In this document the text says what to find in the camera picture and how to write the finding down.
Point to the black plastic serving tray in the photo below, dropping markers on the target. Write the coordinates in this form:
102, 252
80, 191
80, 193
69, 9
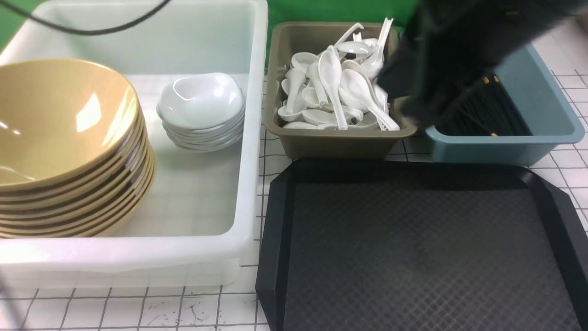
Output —
364, 245

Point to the green backdrop cloth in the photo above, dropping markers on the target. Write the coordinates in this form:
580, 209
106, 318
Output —
335, 10

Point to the brown plastic spoon bin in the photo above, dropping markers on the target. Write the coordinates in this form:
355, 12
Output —
299, 111

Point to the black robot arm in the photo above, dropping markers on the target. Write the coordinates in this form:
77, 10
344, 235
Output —
448, 46

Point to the white ceramic soup spoon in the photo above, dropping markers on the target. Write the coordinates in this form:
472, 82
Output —
330, 72

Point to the large white plastic tub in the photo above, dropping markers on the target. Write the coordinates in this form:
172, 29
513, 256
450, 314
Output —
197, 219

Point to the tan noodle bowl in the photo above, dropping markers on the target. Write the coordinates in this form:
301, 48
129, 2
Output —
60, 116

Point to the blue plastic chopstick bin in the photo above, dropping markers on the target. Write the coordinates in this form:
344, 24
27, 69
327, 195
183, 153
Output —
543, 107

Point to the white sauce dish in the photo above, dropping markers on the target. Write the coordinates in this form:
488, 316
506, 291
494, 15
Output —
201, 101

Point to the black chopsticks bundle in bin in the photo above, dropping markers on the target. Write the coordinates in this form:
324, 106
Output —
488, 111

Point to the long white spoon in bin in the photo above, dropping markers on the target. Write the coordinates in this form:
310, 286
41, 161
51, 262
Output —
357, 87

